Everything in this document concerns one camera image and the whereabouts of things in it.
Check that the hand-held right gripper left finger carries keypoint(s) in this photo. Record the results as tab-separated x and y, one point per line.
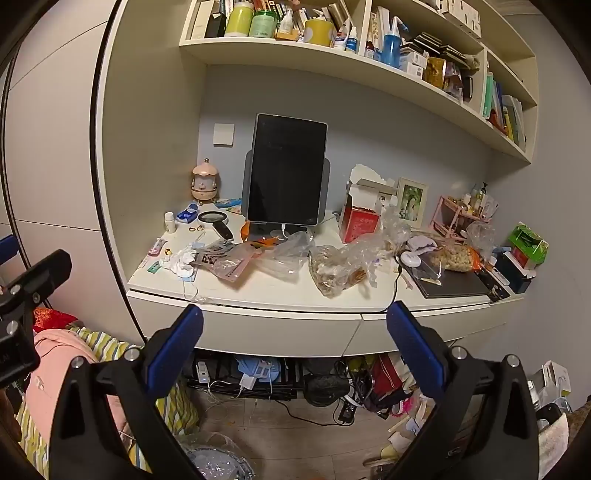
178	350

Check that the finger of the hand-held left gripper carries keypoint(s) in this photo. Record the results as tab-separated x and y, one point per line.
7	249
51	267

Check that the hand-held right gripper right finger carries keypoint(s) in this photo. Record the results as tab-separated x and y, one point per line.
413	350

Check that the printed plastic bag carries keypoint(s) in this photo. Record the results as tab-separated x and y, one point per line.
221	263

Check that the clear snack-filled plastic bag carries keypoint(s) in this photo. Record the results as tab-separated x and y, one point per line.
337	272

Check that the round trash bin with liner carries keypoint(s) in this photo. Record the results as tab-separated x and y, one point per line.
217	457

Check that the small white charger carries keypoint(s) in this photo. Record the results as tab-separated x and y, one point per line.
202	372

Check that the pink cloth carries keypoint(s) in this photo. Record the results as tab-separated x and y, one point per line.
51	369

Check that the red bag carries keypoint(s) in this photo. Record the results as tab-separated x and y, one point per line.
385	376

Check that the red patterned cloth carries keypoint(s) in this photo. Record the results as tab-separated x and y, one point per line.
53	319

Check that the striped blanket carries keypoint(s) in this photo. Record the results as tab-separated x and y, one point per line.
106	344

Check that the black notebook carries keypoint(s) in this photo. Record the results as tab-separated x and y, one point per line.
457	286

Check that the blue face mask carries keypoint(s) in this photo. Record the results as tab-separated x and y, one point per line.
199	242
187	273

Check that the large white charger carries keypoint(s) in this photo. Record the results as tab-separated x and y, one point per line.
249	382

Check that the blue fabric pouch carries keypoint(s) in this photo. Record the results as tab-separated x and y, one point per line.
258	367

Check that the green white strip packet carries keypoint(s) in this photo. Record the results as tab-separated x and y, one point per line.
153	266

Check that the black power adapter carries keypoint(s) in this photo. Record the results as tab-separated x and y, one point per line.
348	411

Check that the crumpled white tissue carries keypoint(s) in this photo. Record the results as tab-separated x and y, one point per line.
182	261

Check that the white round device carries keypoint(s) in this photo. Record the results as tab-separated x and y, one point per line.
410	259

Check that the black round item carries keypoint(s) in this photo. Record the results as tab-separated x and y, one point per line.
325	390

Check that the clear bag of peanuts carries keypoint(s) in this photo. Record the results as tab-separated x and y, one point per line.
455	258

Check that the pink tube packet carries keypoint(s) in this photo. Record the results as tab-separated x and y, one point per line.
158	246

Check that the lilac cloth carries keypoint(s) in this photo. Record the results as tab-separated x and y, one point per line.
420	243

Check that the crumpled clear plastic bag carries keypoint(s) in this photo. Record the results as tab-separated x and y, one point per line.
395	228

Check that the black box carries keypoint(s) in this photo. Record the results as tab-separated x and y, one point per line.
515	274

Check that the small white bottle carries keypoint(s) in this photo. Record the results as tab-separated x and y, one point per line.
171	224

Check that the orange paper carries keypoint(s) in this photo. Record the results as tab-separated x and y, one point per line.
246	233

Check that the blue packet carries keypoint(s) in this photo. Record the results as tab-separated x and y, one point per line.
188	214

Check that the black magnifying glass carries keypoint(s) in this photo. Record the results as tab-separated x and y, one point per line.
214	219

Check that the pink desk rack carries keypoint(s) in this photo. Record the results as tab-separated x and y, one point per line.
443	217

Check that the red cardboard box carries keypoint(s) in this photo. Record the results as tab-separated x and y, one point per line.
360	221

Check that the white paper bag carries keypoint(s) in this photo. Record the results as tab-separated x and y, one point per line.
551	381

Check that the empty clear plastic bag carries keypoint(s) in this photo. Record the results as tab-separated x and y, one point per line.
291	256

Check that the teal flat packet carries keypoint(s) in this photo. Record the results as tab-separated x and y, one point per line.
228	204

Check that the green box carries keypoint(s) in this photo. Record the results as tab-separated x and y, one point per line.
526	240

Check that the cream pump bottle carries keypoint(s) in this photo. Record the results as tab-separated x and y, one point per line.
483	198

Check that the pink lantern lamp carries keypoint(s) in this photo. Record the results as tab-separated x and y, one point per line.
205	182

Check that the black tablet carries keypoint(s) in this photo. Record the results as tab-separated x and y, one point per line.
286	166

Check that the row of upright books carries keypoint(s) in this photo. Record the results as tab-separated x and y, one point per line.
505	110

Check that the gold packet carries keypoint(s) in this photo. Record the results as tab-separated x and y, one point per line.
435	73

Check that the small black carton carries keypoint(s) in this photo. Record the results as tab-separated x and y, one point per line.
215	25

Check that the stack of black cases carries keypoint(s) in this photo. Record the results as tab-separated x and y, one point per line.
436	46

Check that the blue spray bottle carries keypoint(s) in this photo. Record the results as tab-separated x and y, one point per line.
392	44

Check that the yellow-green canister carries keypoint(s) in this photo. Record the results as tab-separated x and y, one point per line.
239	21

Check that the green canister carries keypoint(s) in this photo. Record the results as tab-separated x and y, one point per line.
264	25

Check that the yellow mug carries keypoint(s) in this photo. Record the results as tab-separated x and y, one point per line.
319	32

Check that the stack of white cartons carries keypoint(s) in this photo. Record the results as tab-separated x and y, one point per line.
459	14

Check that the white photo frame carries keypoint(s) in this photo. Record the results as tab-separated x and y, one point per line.
411	203

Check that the white wall switch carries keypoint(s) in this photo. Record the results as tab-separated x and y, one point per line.
224	134

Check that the white wall shelf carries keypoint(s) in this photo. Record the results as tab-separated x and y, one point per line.
277	50

